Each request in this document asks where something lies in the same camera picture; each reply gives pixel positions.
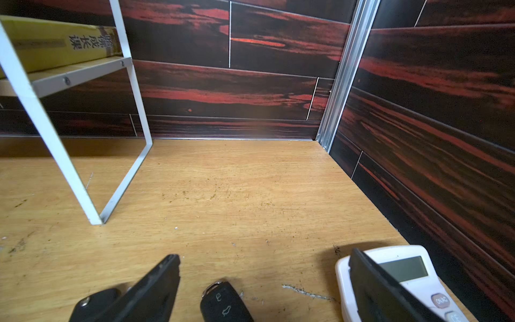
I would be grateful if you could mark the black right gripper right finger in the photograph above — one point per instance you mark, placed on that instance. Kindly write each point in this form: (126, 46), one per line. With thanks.
(380, 297)

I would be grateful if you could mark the yellow book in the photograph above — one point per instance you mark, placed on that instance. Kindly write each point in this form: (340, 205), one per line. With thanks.
(45, 44)

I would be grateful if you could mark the white calculator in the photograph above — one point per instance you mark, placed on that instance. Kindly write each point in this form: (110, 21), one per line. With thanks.
(412, 267)

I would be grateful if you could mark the black car key with ring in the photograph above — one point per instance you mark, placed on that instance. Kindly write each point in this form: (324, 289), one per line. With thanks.
(221, 303)

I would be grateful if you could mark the black flip car key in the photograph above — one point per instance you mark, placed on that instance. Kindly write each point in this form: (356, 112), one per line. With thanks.
(91, 306)

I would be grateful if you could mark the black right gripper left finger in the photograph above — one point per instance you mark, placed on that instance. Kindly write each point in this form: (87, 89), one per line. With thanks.
(151, 299)

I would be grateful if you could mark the white metal shelf rack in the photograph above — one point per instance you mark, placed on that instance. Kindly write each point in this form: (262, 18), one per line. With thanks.
(97, 98)

